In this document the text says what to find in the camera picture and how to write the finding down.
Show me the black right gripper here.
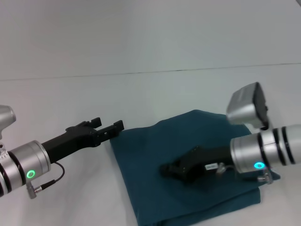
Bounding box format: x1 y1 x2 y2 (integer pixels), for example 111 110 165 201
159 145 234 184

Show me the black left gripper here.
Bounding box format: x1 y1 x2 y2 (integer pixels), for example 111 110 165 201
41 116 125 164

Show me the teal blue shirt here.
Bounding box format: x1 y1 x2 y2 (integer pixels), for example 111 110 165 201
109 109 282 226

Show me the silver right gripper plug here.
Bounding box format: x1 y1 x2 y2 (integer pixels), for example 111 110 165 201
215 161 227 175

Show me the thin left gripper cable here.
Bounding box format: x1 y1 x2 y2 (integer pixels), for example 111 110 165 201
35 161 65 188

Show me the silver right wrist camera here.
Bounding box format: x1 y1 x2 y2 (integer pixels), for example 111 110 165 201
225 82 270 130

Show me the silver right camera bracket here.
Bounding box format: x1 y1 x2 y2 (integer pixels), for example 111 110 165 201
244 119 276 136

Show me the silver camera bracket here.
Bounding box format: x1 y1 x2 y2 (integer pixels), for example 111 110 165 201
0 138 8 161
244 119 276 136

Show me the silver left camera bracket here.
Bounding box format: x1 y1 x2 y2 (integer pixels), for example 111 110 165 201
0 138 8 161

